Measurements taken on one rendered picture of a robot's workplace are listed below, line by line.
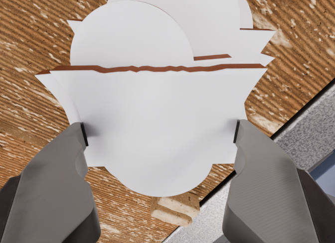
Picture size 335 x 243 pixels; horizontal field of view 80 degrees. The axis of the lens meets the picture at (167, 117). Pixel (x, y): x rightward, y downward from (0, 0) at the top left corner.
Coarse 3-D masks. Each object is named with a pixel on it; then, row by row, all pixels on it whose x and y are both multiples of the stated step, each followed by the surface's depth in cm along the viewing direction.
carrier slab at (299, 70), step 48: (0, 0) 16; (48, 0) 16; (96, 0) 16; (288, 0) 16; (0, 48) 18; (48, 48) 18; (288, 48) 18; (0, 96) 20; (48, 96) 20; (288, 96) 21; (192, 192) 28
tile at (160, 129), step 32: (224, 64) 12; (256, 64) 12; (96, 96) 11; (128, 96) 12; (160, 96) 12; (192, 96) 12; (224, 96) 12; (96, 128) 13; (128, 128) 13; (160, 128) 13; (192, 128) 13; (224, 128) 13; (96, 160) 14; (128, 160) 14; (160, 160) 14; (192, 160) 14; (224, 160) 14; (160, 192) 16
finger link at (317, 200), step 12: (300, 180) 8; (312, 180) 8; (312, 192) 7; (324, 192) 7; (312, 204) 7; (324, 204) 7; (312, 216) 6; (324, 216) 6; (324, 228) 6; (324, 240) 6
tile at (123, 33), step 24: (120, 0) 10; (96, 24) 11; (120, 24) 11; (144, 24) 11; (168, 24) 11; (72, 48) 11; (96, 48) 11; (120, 48) 11; (144, 48) 11; (168, 48) 11; (48, 72) 12; (72, 120) 14
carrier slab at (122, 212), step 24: (0, 144) 23; (24, 144) 23; (0, 168) 24; (96, 168) 25; (96, 192) 27; (120, 192) 27; (120, 216) 30; (144, 216) 30; (120, 240) 33; (144, 240) 33
